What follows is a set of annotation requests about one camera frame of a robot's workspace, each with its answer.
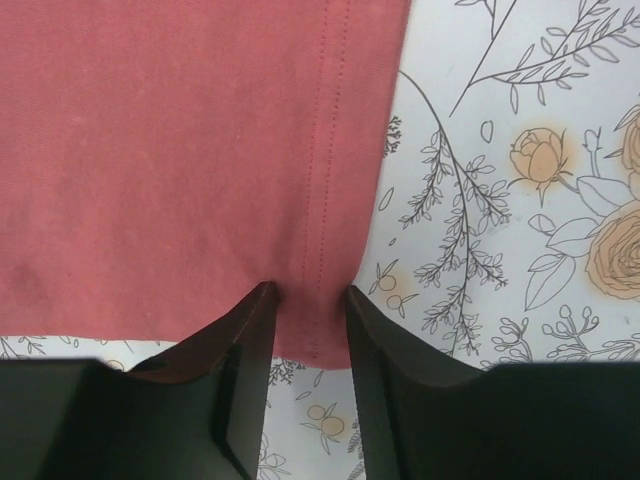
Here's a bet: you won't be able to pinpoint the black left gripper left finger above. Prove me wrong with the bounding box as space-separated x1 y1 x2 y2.
1 282 279 479

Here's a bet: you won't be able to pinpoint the salmon pink t shirt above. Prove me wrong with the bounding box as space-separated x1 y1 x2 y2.
1 1 409 369

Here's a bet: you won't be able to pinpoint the floral patterned table mat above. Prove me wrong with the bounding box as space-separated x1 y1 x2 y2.
1 1 639 479

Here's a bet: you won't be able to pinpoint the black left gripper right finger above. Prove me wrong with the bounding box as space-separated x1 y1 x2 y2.
345 287 639 479

